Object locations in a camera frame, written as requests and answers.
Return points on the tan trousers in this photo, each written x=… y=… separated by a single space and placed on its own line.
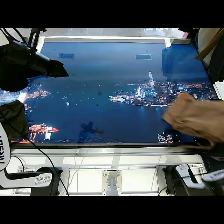
x=196 y=118

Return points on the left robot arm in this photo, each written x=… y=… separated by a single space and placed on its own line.
x=36 y=63

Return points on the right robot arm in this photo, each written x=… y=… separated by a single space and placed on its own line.
x=188 y=175

